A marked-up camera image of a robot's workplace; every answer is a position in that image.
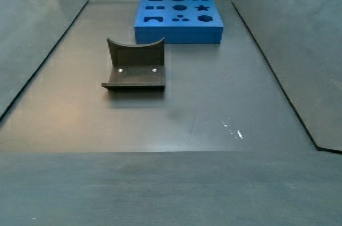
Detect black curved holder stand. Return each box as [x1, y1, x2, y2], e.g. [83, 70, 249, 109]
[102, 39, 166, 90]

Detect blue shape-sorting block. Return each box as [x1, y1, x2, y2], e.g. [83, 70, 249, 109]
[134, 0, 224, 44]

